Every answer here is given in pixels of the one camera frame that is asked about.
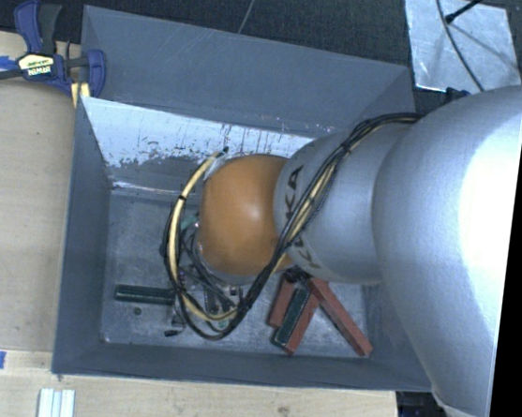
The dark green flat block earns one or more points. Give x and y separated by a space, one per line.
294 315

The pale wood flat board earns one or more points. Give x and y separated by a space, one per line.
19 220

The grey metal bin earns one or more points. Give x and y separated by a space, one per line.
164 73

